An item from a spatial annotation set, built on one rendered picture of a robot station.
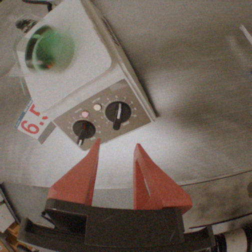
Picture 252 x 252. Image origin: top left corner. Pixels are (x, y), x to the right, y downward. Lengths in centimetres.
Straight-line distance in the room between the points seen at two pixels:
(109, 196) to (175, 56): 122
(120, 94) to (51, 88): 8
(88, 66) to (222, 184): 74
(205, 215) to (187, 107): 73
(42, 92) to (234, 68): 28
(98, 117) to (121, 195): 112
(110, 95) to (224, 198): 77
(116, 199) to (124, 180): 105
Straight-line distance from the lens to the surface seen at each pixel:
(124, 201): 133
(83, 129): 21
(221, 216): 96
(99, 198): 140
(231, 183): 82
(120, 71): 18
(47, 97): 21
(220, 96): 26
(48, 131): 33
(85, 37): 19
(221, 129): 27
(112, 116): 21
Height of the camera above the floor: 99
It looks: 71 degrees down
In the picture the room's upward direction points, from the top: 132 degrees counter-clockwise
